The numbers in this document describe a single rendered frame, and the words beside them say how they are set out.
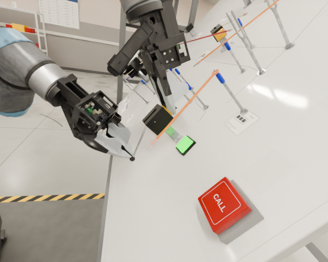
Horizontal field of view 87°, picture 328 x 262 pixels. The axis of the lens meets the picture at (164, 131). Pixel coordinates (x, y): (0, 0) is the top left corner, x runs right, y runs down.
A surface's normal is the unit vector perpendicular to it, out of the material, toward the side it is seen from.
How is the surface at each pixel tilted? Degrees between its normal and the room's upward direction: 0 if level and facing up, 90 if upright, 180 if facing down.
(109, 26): 90
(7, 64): 97
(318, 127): 52
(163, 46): 82
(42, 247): 0
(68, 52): 90
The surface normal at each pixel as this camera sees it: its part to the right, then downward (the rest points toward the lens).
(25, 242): 0.16, -0.89
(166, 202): -0.66, -0.60
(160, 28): 0.32, 0.33
